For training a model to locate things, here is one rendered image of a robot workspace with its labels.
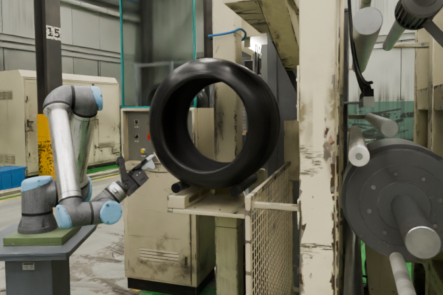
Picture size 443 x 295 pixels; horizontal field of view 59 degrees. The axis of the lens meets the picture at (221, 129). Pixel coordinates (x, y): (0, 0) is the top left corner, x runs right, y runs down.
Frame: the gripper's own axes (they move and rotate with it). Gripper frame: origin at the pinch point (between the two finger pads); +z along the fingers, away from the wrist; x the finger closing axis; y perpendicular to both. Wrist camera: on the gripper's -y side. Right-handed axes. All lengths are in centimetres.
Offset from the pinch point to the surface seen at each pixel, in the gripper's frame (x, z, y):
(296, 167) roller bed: 11, 46, 51
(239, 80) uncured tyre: 36, 40, 3
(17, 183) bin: -535, -49, -150
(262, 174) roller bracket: -4, 37, 44
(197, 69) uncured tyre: 26.5, 33.9, -13.4
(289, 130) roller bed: 15, 55, 36
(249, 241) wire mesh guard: 65, -14, 43
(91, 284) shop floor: -141, -58, 32
